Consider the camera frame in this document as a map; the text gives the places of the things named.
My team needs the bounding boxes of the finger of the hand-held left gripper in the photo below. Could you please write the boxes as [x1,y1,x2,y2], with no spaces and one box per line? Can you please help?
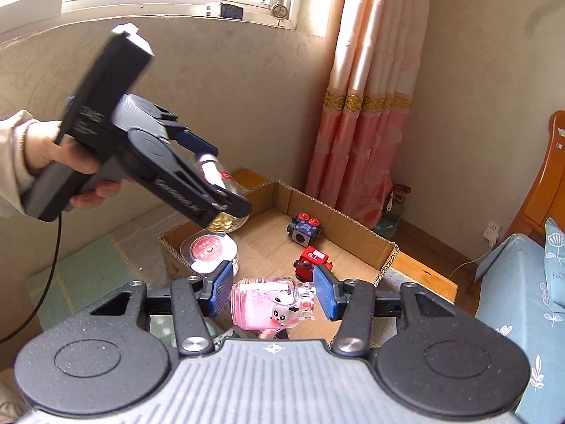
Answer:
[145,140,254,231]
[167,124,220,160]

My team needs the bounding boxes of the round clear red label container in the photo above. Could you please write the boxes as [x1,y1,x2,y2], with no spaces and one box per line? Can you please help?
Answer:
[183,233,239,277]

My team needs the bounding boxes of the red toy train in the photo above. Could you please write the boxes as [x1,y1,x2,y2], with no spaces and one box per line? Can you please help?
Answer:
[293,246,334,281]

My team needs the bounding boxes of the blue floral pillow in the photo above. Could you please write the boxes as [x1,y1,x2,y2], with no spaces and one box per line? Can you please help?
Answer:
[543,216,565,310]

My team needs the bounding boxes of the white wall socket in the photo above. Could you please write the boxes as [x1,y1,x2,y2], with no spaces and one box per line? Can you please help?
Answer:
[483,221,504,245]

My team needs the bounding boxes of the wooden bed headboard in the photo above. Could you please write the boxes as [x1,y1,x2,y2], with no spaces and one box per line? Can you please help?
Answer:
[512,110,565,248]

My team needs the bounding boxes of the white charger cable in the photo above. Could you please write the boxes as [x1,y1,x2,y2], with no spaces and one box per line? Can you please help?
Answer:
[449,242,496,275]

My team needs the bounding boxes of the wooden side table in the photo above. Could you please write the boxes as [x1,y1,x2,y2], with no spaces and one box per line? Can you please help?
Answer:
[391,251,458,306]

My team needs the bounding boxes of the small black box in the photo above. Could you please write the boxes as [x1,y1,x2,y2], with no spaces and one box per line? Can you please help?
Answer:
[205,2,244,19]

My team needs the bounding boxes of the person's left hand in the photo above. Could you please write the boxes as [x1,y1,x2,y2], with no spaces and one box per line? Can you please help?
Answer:
[24,120,125,209]

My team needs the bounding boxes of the cardboard box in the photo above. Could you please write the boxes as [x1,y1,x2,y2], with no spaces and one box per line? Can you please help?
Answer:
[159,180,400,288]

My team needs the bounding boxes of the pink bottle keychain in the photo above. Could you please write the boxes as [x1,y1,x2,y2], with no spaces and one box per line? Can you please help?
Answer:
[232,276,319,338]

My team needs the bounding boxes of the person's left forearm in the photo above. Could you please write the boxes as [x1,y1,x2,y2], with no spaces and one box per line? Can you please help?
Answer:
[0,110,46,219]

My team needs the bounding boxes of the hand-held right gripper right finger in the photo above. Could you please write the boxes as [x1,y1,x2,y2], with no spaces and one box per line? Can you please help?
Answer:
[313,267,480,357]

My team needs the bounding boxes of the blue floral bed sheet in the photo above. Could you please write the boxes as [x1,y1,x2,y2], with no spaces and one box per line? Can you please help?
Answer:
[474,233,565,424]

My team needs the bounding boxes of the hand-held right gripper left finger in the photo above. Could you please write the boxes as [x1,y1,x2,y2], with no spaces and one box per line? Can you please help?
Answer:
[66,260,234,357]

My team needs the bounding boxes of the pink curtain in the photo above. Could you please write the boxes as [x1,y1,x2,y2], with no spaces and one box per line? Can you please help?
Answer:
[304,0,434,227]

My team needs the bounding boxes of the clear bottle of gold capsules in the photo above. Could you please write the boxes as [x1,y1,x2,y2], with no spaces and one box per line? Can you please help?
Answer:
[194,150,253,235]

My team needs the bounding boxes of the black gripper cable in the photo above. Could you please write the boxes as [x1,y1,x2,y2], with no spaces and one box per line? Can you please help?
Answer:
[0,212,63,346]

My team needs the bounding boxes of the dark block red studs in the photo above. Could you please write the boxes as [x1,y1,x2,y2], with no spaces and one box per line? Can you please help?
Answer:
[287,213,322,246]

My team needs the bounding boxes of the small dark bag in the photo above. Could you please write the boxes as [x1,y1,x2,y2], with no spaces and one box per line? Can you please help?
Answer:
[379,184,412,236]

